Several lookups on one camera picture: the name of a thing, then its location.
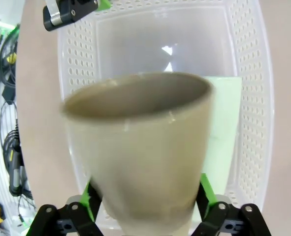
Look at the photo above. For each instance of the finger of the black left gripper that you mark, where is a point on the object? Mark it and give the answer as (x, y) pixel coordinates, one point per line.
(69, 13)

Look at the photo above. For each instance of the brown beige cup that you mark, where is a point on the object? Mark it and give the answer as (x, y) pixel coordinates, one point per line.
(135, 159)

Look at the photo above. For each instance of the white perforated plastic basket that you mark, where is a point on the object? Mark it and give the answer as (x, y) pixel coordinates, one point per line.
(253, 98)

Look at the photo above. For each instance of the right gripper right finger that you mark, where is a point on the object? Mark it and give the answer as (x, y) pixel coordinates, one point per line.
(208, 194)

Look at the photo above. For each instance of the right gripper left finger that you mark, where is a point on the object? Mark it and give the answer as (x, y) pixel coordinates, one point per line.
(86, 199)

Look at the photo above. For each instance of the black power brick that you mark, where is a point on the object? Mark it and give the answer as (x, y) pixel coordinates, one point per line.
(8, 93)

